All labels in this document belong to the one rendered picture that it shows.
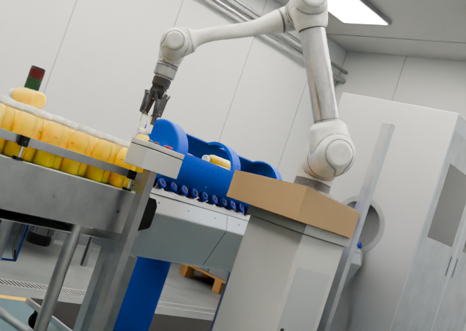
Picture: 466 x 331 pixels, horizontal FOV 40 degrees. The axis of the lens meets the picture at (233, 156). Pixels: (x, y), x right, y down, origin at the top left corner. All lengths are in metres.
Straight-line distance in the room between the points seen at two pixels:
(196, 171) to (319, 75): 0.73
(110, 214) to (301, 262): 0.76
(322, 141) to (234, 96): 5.28
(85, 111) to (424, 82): 4.19
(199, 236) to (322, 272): 0.67
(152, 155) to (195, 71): 4.91
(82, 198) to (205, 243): 0.91
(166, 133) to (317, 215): 0.77
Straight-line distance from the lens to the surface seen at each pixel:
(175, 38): 2.47
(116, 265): 2.47
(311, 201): 2.46
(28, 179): 2.22
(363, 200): 3.81
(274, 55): 8.09
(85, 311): 2.97
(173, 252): 3.00
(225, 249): 3.24
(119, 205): 2.49
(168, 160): 2.44
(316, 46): 2.56
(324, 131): 2.48
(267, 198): 2.53
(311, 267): 2.61
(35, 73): 2.83
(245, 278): 2.66
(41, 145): 2.24
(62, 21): 6.32
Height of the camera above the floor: 1.02
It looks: 3 degrees up
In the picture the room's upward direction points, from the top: 19 degrees clockwise
